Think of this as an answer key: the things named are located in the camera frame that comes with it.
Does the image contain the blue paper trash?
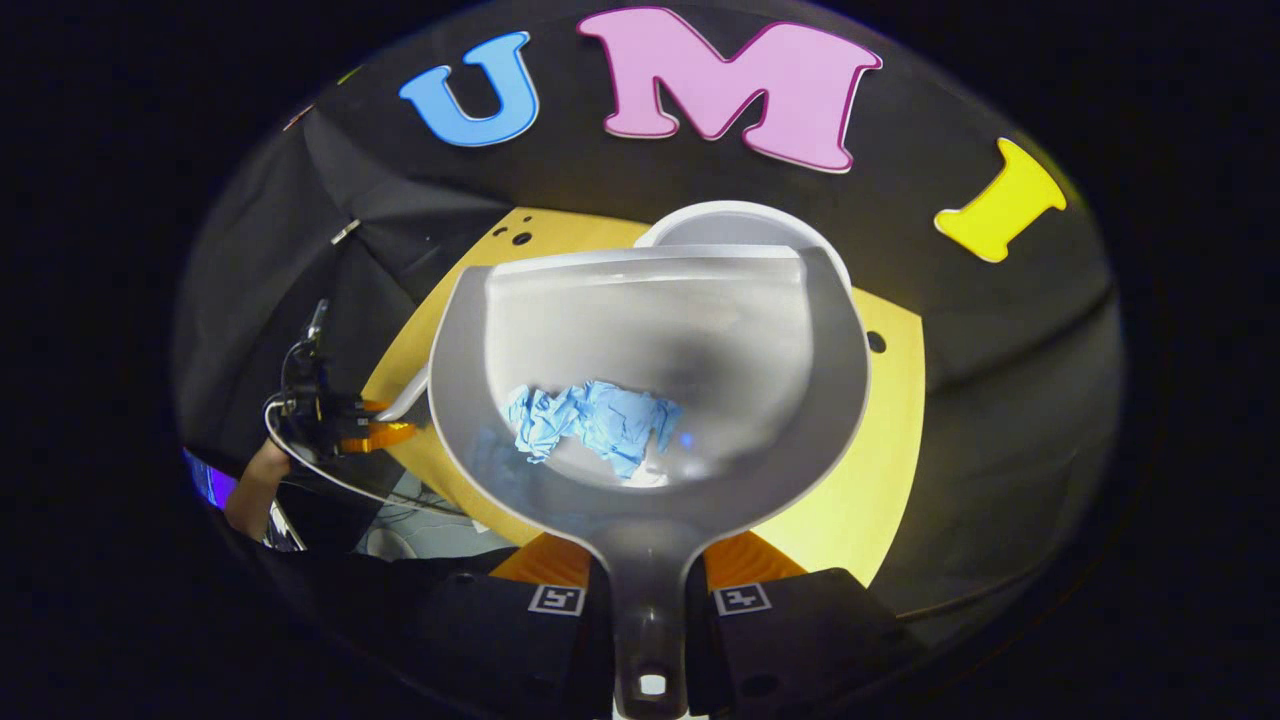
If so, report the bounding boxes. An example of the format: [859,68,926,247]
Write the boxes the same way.
[500,379,687,482]

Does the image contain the purple glowing screen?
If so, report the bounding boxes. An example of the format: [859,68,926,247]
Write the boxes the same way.
[183,448,239,510]

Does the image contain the grey dustpan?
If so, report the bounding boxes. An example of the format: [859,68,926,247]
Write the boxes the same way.
[427,245,872,720]

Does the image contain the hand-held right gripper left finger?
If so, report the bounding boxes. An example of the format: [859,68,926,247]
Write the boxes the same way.
[395,532,614,720]

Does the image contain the wooden desktop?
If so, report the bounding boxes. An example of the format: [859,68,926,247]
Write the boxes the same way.
[360,206,927,589]

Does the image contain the white cable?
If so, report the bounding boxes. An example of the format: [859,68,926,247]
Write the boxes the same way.
[263,398,471,519]

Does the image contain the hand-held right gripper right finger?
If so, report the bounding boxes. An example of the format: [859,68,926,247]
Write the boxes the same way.
[686,530,927,717]

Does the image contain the black backdrop cloth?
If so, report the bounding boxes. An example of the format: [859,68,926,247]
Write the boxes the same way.
[175,0,1126,621]

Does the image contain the grey ribbed garbage bin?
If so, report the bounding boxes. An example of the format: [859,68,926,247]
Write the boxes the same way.
[633,200,854,297]

